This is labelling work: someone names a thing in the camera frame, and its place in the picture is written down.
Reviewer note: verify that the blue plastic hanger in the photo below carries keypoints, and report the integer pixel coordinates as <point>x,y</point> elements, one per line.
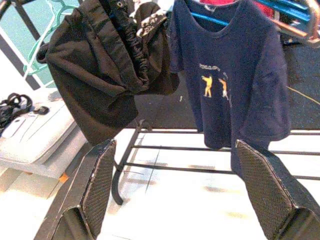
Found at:
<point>287,11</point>
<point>212,21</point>

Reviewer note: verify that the black printed shirt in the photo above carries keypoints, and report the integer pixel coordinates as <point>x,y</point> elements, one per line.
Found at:
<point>160,65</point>

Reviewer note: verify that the copper metal hanger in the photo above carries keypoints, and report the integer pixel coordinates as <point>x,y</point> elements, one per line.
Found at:
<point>290,29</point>

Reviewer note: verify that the black metal clothes rack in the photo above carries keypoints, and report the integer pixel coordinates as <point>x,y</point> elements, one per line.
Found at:
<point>115,185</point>

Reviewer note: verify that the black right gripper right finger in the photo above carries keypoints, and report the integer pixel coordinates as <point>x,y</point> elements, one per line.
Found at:
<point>265,190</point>

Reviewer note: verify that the black shorts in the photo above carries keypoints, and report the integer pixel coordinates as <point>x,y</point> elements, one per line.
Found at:
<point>87,75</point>

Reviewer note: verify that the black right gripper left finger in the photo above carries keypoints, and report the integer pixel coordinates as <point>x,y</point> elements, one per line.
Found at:
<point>97,180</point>

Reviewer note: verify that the grey ottoman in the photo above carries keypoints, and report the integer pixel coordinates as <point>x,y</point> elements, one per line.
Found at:
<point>37,140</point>

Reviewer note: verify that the black backpack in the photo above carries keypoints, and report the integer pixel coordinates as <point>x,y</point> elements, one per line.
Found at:
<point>6,115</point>

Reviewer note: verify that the navy printed t-shirt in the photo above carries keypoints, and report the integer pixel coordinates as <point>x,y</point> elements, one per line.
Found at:
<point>237,50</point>

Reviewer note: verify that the red bean bag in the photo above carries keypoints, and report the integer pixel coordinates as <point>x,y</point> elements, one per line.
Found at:
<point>266,11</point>

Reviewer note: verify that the teal hanger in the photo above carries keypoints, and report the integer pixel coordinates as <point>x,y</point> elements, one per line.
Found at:
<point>50,25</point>

